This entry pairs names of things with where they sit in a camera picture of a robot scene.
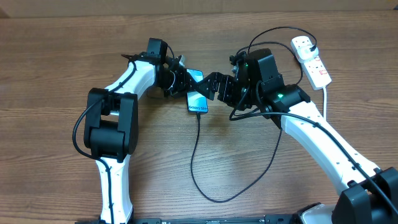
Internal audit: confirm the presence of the Samsung Galaxy smartphone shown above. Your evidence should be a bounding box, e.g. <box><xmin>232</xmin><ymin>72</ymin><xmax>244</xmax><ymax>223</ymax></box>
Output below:
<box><xmin>187</xmin><ymin>69</ymin><xmax>208</xmax><ymax>113</ymax></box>

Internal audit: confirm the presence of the black USB charging cable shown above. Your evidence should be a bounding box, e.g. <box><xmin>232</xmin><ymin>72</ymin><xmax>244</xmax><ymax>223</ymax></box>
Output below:
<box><xmin>190</xmin><ymin>26</ymin><xmax>318</xmax><ymax>203</ymax></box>

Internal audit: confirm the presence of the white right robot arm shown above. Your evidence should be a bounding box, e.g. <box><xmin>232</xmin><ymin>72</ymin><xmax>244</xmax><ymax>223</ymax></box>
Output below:
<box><xmin>191</xmin><ymin>49</ymin><xmax>397</xmax><ymax>224</ymax></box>

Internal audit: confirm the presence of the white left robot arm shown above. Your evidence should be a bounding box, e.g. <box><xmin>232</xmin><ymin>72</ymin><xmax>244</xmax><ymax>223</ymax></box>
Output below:
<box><xmin>82</xmin><ymin>38</ymin><xmax>203</xmax><ymax>223</ymax></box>

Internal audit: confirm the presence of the white charger plug adapter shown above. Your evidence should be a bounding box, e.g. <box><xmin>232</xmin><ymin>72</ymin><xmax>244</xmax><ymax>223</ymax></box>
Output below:
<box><xmin>295</xmin><ymin>45</ymin><xmax>319</xmax><ymax>63</ymax></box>

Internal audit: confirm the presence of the white power strip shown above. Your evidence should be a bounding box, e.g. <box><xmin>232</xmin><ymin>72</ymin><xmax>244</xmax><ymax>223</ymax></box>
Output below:
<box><xmin>290</xmin><ymin>36</ymin><xmax>331</xmax><ymax>90</ymax></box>

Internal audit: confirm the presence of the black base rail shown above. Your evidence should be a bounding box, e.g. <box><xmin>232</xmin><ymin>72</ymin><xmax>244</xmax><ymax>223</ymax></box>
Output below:
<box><xmin>128</xmin><ymin>214</ymin><xmax>302</xmax><ymax>224</ymax></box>

